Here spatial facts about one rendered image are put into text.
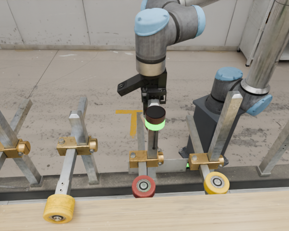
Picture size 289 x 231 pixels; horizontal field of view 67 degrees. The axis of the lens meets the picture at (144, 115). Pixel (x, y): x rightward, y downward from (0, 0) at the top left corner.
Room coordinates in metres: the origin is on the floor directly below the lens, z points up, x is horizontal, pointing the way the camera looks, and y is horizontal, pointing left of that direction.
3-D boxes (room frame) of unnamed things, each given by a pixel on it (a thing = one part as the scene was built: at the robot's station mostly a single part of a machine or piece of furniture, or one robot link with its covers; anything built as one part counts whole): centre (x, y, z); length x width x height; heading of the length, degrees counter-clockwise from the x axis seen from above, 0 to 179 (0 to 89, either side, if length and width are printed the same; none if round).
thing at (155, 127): (0.47, -0.03, 1.11); 0.06 x 0.06 x 0.02
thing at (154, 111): (0.47, -0.03, 1.04); 0.06 x 0.06 x 0.22; 3
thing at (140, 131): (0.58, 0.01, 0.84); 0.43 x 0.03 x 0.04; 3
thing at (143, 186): (0.36, 0.00, 0.85); 0.08 x 0.08 x 0.11
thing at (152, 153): (0.51, -0.03, 0.91); 0.04 x 0.04 x 0.48; 3
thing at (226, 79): (1.11, -0.51, 0.79); 0.17 x 0.15 x 0.18; 33
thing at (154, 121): (0.47, -0.03, 1.14); 0.06 x 0.06 x 0.02
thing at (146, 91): (0.59, -0.03, 1.15); 0.09 x 0.08 x 0.12; 93
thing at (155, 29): (0.59, -0.02, 1.32); 0.10 x 0.09 x 0.12; 123
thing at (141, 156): (0.51, -0.01, 0.85); 0.14 x 0.06 x 0.05; 93
